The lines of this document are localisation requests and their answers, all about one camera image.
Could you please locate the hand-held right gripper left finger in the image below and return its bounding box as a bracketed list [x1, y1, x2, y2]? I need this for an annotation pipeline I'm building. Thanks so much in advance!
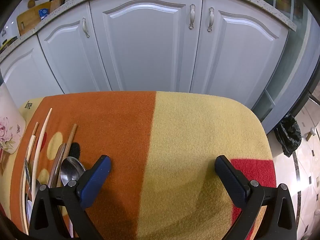
[28, 154, 112, 240]

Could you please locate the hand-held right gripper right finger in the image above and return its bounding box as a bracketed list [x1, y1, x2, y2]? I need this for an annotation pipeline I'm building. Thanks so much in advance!
[214, 155, 297, 240]

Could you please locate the metal spoon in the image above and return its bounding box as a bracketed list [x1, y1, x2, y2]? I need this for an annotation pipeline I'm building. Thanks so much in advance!
[24, 157, 42, 227]
[61, 156, 87, 187]

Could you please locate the pale wooden chopstick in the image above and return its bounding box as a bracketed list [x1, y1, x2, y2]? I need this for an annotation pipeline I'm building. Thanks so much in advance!
[23, 108, 53, 233]
[26, 135, 36, 162]

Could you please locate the orange yellow printed blanket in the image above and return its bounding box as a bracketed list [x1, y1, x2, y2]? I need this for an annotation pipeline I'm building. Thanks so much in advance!
[0, 91, 277, 240]

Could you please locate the black trash bag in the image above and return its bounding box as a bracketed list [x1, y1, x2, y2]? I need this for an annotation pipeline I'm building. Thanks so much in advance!
[274, 114, 302, 158]

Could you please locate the white floral box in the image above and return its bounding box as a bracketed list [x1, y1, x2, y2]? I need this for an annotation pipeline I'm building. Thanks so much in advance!
[0, 82, 27, 155]

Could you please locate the white cabinet door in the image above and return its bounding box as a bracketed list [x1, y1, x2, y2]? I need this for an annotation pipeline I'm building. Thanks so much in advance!
[0, 34, 66, 100]
[190, 0, 290, 107]
[89, 0, 203, 92]
[37, 1, 112, 94]

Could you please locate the wooden cutting board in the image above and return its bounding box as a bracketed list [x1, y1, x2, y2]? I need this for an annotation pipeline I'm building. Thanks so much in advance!
[17, 1, 52, 36]

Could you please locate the wooden knife block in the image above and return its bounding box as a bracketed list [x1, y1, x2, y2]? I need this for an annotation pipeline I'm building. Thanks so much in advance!
[49, 0, 70, 13]

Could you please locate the flat metal utensil handle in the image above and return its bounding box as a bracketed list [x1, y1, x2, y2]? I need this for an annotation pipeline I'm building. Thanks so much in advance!
[47, 142, 67, 188]

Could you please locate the silver cabinet handle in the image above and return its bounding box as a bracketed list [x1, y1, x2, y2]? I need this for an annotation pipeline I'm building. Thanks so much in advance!
[82, 17, 90, 38]
[207, 7, 215, 32]
[189, 4, 196, 30]

